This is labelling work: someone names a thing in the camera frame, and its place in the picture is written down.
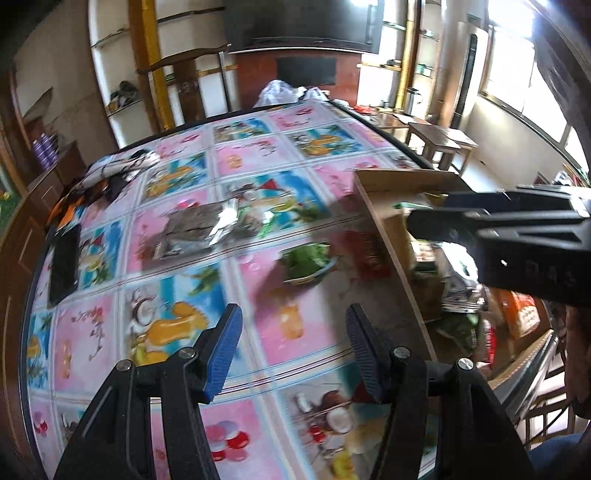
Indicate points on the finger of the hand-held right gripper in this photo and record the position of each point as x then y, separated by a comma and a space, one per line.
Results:
443, 225
475, 201

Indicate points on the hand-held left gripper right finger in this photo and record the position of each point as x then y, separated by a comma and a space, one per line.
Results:
367, 355

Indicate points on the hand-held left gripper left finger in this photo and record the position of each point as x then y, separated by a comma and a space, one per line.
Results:
224, 355

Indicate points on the cardboard box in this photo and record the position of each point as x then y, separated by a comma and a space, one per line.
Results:
392, 230

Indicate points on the silver foil snack packet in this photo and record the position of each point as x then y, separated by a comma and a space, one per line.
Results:
194, 228
461, 295

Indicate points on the small green snack packet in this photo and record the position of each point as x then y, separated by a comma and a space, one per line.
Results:
304, 263

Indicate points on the person's right forearm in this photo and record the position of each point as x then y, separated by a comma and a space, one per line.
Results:
568, 457

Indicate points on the green cracker packet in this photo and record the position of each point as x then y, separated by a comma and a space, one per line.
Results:
425, 261
457, 330

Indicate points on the orange cracker packet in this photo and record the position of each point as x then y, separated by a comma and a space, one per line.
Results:
521, 316

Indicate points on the small wooden stool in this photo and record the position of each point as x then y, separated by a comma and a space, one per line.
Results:
443, 138

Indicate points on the red snack packet gold emblem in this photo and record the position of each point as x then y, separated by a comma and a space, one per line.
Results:
369, 258

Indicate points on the low wooden table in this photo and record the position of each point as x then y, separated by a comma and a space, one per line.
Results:
397, 121

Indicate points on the standing air conditioner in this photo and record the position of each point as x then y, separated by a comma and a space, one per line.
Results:
471, 78

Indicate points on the flat silver foil snack packet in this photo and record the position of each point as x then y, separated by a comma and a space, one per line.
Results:
194, 228

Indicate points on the window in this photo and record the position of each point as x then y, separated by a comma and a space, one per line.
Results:
517, 69

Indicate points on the glass display shelf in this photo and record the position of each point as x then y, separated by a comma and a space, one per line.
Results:
411, 46

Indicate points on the black smartphone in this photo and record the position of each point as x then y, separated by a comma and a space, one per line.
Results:
64, 263

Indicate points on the printed fruit tablecloth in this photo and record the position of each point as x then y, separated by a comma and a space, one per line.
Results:
258, 152

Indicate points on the white plastic bag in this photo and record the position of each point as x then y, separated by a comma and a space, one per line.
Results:
281, 92

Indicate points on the black orange cloth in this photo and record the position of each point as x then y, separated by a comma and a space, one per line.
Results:
74, 207

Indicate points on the white cloth black rings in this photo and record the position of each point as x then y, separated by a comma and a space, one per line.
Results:
134, 161

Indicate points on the wooden television cabinet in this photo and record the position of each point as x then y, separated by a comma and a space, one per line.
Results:
258, 78

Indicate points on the wooden sideboard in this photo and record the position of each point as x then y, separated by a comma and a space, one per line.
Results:
64, 170

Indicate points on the black television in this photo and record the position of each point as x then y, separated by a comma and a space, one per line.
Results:
300, 23

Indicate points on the purple bottle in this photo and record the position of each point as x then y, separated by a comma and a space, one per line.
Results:
50, 146
38, 152

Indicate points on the wooden chair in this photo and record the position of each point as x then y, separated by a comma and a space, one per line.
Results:
189, 83

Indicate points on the dark bag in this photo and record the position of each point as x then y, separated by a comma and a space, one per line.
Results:
123, 92

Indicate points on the white wall shelf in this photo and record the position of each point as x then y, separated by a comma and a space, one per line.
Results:
120, 55

